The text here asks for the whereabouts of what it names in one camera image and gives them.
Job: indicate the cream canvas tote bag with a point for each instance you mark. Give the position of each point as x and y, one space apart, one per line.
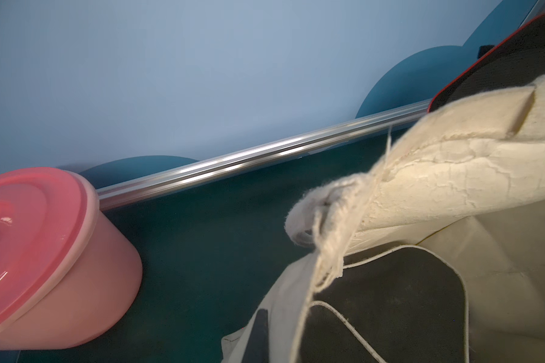
458 181

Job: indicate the black red paddle case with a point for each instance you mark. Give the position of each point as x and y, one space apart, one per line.
390 308

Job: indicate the aluminium back rail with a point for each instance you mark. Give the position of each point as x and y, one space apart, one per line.
184 177

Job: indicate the pink bucket with lid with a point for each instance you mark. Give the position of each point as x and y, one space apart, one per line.
67 274

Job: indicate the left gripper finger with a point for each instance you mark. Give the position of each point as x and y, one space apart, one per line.
257 348

